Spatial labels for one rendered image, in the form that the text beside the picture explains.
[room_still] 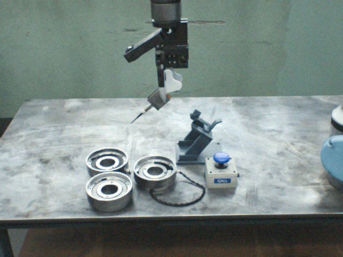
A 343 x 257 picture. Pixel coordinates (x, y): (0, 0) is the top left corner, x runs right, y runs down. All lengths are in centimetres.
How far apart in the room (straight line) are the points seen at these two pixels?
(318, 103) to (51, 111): 88
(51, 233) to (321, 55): 201
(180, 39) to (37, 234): 70
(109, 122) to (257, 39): 152
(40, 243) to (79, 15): 158
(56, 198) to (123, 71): 171
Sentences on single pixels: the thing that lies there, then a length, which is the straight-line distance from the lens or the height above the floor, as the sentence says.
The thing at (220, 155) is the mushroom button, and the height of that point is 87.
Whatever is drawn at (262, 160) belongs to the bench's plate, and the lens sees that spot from 114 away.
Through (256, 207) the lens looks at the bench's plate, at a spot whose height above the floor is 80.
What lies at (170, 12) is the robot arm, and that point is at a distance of 102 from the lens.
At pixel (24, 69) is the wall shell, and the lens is 276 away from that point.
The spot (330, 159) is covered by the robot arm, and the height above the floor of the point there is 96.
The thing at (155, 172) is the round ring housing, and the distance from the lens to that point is 106.
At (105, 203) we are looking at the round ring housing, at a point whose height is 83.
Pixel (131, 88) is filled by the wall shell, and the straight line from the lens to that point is 269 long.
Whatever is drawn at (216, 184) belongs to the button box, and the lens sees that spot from 102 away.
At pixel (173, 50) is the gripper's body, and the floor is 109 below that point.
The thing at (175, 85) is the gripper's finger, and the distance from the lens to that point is 108.
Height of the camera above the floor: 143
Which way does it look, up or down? 30 degrees down
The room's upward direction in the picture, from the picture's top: straight up
